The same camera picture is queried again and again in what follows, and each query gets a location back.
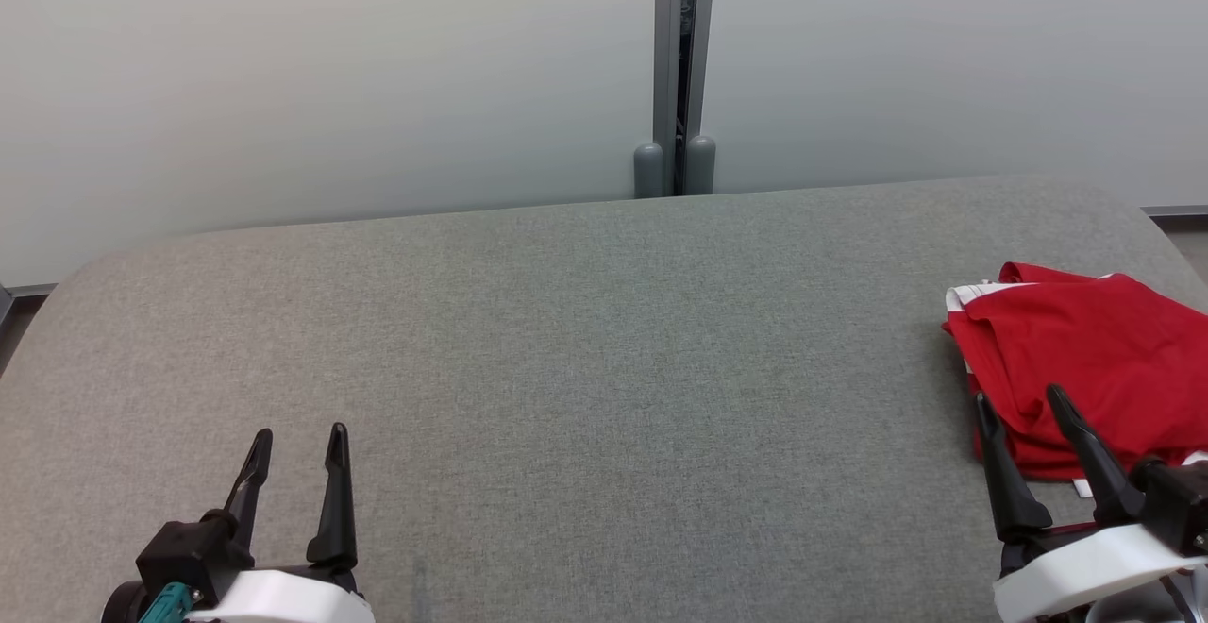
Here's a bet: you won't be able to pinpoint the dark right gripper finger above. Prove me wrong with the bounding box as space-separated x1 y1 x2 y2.
974 394 1054 542
1045 382 1149 526

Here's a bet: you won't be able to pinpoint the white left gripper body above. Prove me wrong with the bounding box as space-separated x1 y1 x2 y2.
184 562 377 623

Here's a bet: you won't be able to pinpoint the grey partition post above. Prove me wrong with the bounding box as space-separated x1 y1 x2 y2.
634 0 718 199

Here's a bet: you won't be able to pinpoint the red jersey shirt white sleeves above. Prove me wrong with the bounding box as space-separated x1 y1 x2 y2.
947 262 1208 498

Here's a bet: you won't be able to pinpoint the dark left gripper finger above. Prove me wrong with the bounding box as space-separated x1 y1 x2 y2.
224 428 275 548
306 422 360 570

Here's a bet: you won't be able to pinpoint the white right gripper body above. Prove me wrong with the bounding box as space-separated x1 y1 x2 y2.
991 519 1208 623

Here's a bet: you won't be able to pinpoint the teal left camera connector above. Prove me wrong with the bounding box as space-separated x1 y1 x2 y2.
138 581 196 623

